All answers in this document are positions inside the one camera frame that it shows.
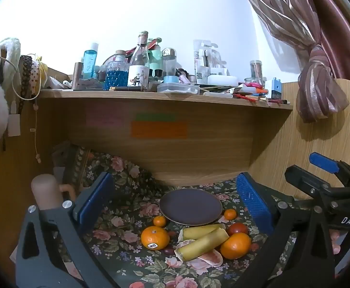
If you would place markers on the tall blue plastic bottle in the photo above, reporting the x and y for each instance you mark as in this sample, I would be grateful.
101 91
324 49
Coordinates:
90 61

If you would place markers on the wooden shelf unit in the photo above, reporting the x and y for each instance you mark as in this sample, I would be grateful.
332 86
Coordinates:
211 150

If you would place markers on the beige cylindrical object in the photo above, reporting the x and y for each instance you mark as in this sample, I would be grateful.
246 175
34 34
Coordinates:
45 192

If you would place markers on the polka dot cloth headband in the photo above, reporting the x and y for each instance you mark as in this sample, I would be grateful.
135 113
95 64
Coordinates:
35 75

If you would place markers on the dark floral cloth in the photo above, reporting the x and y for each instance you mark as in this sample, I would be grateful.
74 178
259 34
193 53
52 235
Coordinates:
126 246

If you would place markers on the white rectangular box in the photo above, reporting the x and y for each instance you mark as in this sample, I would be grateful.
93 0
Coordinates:
223 80

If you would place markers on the brown cosmetic tube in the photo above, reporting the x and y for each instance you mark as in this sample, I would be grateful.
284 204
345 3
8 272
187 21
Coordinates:
78 75

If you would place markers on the dark purple round plate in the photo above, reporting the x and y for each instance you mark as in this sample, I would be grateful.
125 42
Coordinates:
190 206

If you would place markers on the blue tape roll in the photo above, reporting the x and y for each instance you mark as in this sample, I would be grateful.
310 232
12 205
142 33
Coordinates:
172 79

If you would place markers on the dark red grape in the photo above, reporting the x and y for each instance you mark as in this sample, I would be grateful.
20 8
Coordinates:
169 250
171 233

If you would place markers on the white charger adapter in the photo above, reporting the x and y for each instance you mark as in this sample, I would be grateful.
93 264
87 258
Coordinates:
14 125

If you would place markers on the clear plastic box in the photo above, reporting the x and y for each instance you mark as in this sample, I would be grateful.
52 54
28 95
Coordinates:
178 88

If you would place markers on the white fluffy headband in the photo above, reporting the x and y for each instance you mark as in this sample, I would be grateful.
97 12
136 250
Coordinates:
12 54

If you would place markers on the yellow corn cob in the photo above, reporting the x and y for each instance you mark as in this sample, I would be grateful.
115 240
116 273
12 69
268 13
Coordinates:
203 244

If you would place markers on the white blister package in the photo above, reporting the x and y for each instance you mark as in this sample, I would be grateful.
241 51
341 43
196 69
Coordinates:
206 60

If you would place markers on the small mandarin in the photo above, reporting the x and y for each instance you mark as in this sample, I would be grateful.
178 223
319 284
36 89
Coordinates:
160 221
230 214

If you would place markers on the large orange with sticker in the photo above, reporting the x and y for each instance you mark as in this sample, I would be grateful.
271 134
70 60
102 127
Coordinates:
155 237

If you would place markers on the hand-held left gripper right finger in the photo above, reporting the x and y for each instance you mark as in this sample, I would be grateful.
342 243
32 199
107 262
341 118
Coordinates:
253 204

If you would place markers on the red tomato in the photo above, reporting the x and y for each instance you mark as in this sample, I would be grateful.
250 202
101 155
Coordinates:
238 229

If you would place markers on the orange sticky note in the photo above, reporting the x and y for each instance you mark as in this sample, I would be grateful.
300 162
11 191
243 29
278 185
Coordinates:
159 129

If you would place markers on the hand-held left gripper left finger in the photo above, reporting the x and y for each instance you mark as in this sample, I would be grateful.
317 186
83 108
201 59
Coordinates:
93 199

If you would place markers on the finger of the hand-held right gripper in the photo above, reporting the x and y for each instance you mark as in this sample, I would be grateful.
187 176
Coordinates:
307 181
323 159

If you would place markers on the dark patterned hairband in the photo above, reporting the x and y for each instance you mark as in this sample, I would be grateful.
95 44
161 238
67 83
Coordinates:
24 72

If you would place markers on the green sticky note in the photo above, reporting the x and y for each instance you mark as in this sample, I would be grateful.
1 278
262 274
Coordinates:
155 117

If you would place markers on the pink striped curtain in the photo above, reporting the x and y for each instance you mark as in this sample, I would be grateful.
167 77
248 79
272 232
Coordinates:
298 21

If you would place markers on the clear jar of sticks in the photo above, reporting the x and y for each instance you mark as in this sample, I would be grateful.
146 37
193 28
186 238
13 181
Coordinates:
256 69

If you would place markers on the pink scissors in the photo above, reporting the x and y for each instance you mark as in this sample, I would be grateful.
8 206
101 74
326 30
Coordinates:
253 84

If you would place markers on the mint green bottle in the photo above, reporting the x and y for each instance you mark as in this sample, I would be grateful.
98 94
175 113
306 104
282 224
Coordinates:
156 63

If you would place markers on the blue and white block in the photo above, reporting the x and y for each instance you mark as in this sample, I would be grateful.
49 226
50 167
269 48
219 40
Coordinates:
273 88

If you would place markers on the clear glass bottle white label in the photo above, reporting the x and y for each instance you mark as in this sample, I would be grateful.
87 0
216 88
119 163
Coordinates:
138 66

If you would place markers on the round bottle with blue liquid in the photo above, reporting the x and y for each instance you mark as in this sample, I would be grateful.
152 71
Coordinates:
117 73

